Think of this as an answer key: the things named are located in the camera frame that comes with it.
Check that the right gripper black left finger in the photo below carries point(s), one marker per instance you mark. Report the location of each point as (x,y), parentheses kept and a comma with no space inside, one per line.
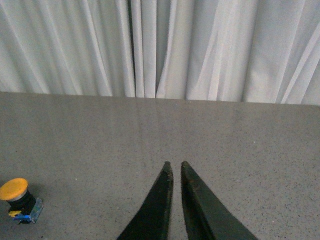
(152,220)

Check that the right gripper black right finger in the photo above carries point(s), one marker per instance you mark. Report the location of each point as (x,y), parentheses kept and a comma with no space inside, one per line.
(206,218)

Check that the yellow mushroom push button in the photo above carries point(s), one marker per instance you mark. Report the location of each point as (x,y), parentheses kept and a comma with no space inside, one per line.
(24,207)

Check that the white pleated curtain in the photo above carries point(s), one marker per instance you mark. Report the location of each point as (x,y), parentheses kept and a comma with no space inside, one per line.
(262,51)

